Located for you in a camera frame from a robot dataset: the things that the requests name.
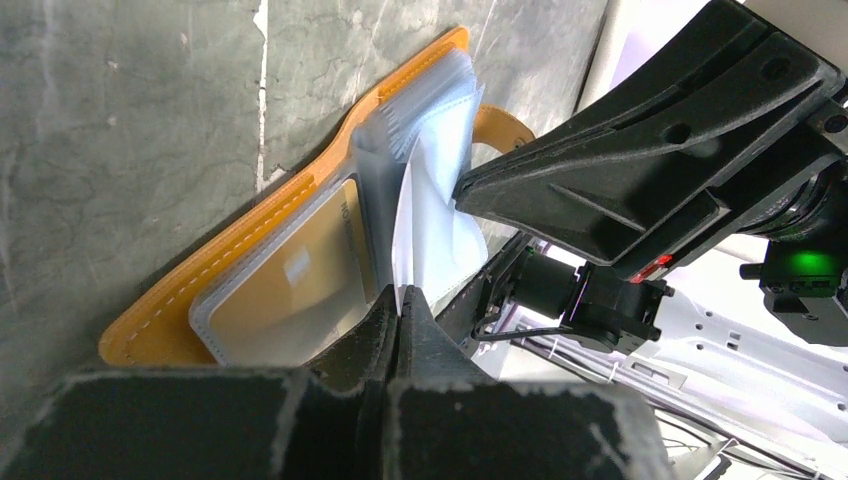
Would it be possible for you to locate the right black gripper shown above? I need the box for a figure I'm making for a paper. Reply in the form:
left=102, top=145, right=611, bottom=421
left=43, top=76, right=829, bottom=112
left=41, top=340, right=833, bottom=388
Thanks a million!
left=454, top=1, right=847, bottom=347

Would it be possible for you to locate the gold credit card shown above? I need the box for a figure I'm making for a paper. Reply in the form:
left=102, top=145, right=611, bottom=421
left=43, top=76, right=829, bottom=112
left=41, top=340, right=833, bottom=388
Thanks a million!
left=189, top=176, right=376, bottom=366

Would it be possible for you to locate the orange leather card holder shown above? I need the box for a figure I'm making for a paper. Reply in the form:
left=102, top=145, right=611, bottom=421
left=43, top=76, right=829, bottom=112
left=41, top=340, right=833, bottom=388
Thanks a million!
left=98, top=27, right=533, bottom=366

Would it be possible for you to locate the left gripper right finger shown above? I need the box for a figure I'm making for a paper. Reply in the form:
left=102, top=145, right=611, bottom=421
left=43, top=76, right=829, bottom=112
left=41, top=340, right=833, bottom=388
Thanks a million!
left=387, top=287, right=674, bottom=479

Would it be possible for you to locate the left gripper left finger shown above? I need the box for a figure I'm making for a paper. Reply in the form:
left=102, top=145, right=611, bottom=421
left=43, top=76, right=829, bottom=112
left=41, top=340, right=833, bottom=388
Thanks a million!
left=1, top=288, right=397, bottom=479

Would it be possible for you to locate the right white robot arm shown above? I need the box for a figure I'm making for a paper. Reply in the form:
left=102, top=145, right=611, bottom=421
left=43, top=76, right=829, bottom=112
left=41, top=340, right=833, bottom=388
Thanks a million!
left=453, top=1, right=847, bottom=479

